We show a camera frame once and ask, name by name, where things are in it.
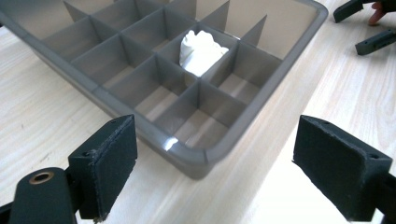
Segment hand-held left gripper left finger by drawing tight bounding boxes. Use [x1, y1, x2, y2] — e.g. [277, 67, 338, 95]
[64, 113, 139, 223]

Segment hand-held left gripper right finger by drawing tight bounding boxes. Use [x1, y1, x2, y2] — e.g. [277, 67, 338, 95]
[292, 114, 396, 222]

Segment grey divided storage box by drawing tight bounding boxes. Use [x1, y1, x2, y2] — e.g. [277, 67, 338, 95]
[0, 0, 330, 181]

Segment white cloth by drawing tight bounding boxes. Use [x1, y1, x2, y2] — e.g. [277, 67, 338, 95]
[178, 29, 231, 77]

